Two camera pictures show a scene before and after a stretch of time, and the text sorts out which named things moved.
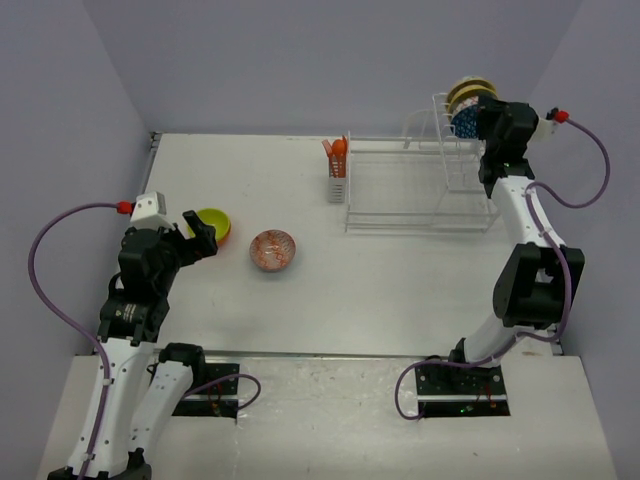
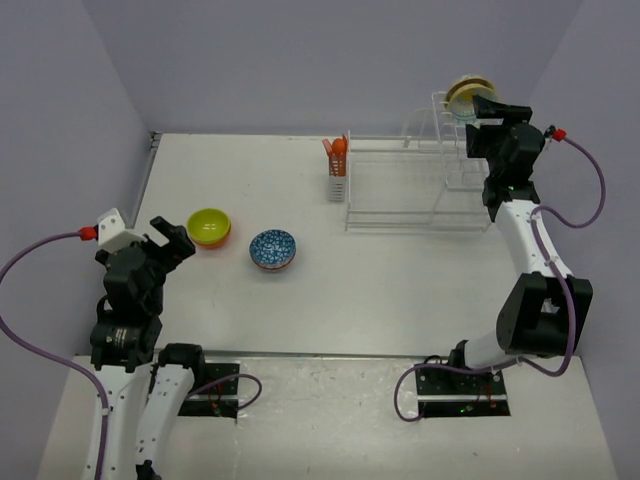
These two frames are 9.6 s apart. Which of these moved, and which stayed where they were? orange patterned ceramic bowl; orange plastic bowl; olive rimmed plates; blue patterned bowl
Moved: blue patterned bowl
Stayed: orange patterned ceramic bowl; orange plastic bowl; olive rimmed plates
